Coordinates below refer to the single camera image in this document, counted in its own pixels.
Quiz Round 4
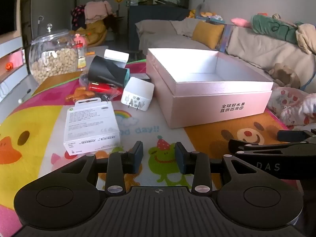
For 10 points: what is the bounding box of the pink plush toy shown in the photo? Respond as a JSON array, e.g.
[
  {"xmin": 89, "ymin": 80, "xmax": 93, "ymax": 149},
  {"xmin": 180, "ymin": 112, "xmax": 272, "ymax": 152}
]
[{"xmin": 231, "ymin": 17, "xmax": 252, "ymax": 29}]

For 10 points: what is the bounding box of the pink cardboard box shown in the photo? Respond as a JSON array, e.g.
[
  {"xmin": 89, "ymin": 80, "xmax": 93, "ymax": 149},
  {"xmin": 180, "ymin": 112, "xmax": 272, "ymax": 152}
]
[{"xmin": 146, "ymin": 47, "xmax": 274, "ymax": 129}]

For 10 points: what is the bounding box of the brown table mat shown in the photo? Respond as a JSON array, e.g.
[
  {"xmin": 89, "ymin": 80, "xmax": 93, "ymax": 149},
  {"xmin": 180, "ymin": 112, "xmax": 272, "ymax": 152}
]
[{"xmin": 33, "ymin": 72, "xmax": 83, "ymax": 95}]

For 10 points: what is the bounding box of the white labelled package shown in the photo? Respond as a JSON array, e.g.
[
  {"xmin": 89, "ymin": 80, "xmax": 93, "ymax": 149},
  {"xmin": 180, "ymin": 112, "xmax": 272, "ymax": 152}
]
[{"xmin": 64, "ymin": 97, "xmax": 121, "ymax": 156}]

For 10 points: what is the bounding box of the red tube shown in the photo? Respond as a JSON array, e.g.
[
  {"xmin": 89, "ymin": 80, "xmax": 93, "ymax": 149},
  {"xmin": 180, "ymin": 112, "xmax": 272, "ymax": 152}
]
[{"xmin": 79, "ymin": 74, "xmax": 125, "ymax": 102}]

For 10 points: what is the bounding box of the beige crumpled blanket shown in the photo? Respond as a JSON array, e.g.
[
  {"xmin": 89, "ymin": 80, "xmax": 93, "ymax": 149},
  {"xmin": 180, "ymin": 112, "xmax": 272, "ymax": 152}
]
[{"xmin": 295, "ymin": 23, "xmax": 316, "ymax": 55}]

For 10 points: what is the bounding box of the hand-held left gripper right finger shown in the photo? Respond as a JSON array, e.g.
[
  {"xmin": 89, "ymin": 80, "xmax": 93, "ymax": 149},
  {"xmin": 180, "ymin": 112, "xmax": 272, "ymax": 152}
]
[{"xmin": 174, "ymin": 142, "xmax": 260, "ymax": 196}]

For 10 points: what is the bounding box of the white shelf unit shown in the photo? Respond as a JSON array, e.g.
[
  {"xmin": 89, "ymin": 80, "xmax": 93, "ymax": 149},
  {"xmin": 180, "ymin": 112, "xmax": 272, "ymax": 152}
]
[{"xmin": 0, "ymin": 36, "xmax": 31, "ymax": 104}]

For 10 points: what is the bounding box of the beige covered sofa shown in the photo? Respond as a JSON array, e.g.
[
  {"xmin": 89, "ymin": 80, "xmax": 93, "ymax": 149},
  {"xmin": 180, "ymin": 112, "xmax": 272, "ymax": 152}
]
[{"xmin": 135, "ymin": 18, "xmax": 316, "ymax": 97}]

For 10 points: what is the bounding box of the small dark grey box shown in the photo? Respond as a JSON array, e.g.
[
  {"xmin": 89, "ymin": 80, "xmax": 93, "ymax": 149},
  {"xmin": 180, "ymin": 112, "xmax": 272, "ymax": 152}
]
[{"xmin": 130, "ymin": 73, "xmax": 151, "ymax": 83}]

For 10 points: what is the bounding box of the yellow plush chair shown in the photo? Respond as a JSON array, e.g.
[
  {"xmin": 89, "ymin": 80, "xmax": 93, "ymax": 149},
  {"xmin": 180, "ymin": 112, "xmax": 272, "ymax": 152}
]
[{"xmin": 81, "ymin": 20, "xmax": 108, "ymax": 46}]

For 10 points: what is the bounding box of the pile of small plush toys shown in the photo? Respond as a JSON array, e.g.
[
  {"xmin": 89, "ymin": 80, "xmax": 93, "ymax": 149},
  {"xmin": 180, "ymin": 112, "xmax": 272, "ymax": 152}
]
[{"xmin": 197, "ymin": 11, "xmax": 224, "ymax": 22}]

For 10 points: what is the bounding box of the small wooden stool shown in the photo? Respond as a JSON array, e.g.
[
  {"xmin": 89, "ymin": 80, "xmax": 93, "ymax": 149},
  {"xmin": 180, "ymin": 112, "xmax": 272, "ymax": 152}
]
[{"xmin": 127, "ymin": 50, "xmax": 144, "ymax": 62}]

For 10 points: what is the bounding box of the black red-dotted garment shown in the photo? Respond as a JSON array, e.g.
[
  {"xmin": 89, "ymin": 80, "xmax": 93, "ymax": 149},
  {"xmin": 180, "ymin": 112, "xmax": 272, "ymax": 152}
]
[{"xmin": 71, "ymin": 5, "xmax": 87, "ymax": 30}]

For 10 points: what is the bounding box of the strawberry printed blanket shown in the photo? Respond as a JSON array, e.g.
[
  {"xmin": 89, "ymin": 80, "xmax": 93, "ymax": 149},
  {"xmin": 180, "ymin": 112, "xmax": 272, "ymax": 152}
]
[{"xmin": 267, "ymin": 86, "xmax": 316, "ymax": 129}]

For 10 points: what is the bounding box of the grey plush toy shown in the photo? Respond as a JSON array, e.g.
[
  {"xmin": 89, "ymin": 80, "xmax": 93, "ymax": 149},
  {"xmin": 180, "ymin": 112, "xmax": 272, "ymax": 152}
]
[{"xmin": 196, "ymin": 0, "xmax": 207, "ymax": 18}]

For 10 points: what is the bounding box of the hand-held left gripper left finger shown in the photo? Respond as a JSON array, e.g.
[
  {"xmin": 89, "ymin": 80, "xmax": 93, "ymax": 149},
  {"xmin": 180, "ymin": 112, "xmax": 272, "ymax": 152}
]
[{"xmin": 58, "ymin": 141, "xmax": 144, "ymax": 196}]

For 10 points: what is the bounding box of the cartoon printed mat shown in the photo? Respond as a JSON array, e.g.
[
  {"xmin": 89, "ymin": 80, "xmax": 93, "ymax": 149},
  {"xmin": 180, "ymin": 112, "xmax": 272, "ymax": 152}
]
[{"xmin": 0, "ymin": 60, "xmax": 316, "ymax": 237}]

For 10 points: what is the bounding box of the brown teddy plush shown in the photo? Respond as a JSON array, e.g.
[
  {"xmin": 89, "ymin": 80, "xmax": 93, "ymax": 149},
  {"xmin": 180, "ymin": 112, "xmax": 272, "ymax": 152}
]
[{"xmin": 269, "ymin": 63, "xmax": 301, "ymax": 89}]

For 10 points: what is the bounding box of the white looped handle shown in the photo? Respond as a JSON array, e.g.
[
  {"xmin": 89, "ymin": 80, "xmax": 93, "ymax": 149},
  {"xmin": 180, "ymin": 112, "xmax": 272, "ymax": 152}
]
[{"xmin": 37, "ymin": 16, "xmax": 45, "ymax": 36}]

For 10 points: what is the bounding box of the white power adapter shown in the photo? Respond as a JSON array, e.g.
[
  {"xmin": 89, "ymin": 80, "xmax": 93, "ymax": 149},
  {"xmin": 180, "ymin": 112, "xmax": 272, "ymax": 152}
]
[{"xmin": 120, "ymin": 76, "xmax": 155, "ymax": 111}]

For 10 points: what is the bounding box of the green plush toy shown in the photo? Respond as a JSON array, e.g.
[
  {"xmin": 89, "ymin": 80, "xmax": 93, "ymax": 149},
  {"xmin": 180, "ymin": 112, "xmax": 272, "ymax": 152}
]
[{"xmin": 250, "ymin": 14, "xmax": 304, "ymax": 45}]

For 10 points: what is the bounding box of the yellow cushion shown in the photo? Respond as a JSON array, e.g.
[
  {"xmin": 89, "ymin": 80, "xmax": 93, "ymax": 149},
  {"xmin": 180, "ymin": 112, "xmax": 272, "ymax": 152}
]
[{"xmin": 191, "ymin": 21, "xmax": 225, "ymax": 50}]

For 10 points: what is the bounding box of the orange bear toy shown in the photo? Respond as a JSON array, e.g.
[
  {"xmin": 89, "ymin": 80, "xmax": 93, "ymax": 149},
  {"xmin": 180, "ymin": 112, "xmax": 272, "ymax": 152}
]
[{"xmin": 65, "ymin": 87, "xmax": 95, "ymax": 103}]

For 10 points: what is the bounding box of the black television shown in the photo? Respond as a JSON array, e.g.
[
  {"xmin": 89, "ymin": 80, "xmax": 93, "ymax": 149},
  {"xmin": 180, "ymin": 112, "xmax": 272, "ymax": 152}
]
[{"xmin": 0, "ymin": 0, "xmax": 21, "ymax": 36}]

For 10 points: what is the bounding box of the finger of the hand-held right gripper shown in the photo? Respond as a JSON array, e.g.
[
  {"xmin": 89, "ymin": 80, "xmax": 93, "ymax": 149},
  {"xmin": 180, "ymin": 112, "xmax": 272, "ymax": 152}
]
[
  {"xmin": 276, "ymin": 128, "xmax": 316, "ymax": 142},
  {"xmin": 228, "ymin": 139, "xmax": 316, "ymax": 158}
]

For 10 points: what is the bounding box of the small red-capped bottle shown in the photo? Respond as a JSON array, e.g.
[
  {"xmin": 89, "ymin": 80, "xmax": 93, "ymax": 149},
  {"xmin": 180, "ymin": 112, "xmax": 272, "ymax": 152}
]
[{"xmin": 76, "ymin": 42, "xmax": 87, "ymax": 68}]

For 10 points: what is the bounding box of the glass jar of nuts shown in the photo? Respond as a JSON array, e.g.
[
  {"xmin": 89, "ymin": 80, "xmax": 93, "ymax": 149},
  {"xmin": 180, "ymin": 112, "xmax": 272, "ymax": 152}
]
[{"xmin": 29, "ymin": 23, "xmax": 79, "ymax": 86}]

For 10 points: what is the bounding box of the spoon with white ball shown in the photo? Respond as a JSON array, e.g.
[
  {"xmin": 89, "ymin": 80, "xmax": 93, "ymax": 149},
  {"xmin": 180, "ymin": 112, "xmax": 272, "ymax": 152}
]
[{"xmin": 18, "ymin": 89, "xmax": 32, "ymax": 104}]

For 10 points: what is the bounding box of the small white box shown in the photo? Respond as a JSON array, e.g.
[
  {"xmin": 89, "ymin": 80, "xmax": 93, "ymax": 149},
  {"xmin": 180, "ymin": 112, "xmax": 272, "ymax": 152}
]
[{"xmin": 104, "ymin": 49, "xmax": 130, "ymax": 64}]

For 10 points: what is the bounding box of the pink pig toy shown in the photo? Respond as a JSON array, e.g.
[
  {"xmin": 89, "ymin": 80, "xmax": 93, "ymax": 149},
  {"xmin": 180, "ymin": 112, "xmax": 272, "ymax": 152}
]
[{"xmin": 74, "ymin": 33, "xmax": 87, "ymax": 47}]

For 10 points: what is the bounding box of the black cylindrical case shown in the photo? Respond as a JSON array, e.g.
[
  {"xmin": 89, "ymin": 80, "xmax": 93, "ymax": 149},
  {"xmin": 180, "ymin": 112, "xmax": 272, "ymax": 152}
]
[{"xmin": 88, "ymin": 55, "xmax": 127, "ymax": 88}]

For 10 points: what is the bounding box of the shiny holographic panel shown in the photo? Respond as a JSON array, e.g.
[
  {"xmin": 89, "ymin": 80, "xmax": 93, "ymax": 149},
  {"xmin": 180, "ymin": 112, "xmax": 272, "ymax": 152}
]
[{"xmin": 217, "ymin": 24, "xmax": 235, "ymax": 53}]

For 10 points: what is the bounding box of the pink clothes pile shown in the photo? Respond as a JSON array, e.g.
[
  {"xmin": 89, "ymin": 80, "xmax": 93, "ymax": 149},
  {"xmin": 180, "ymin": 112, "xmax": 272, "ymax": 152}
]
[{"xmin": 84, "ymin": 0, "xmax": 111, "ymax": 25}]

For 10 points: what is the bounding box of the pink paper bag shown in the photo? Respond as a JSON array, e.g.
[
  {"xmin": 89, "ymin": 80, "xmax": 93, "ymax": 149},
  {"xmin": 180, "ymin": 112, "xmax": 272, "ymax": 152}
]
[{"xmin": 8, "ymin": 51, "xmax": 24, "ymax": 68}]

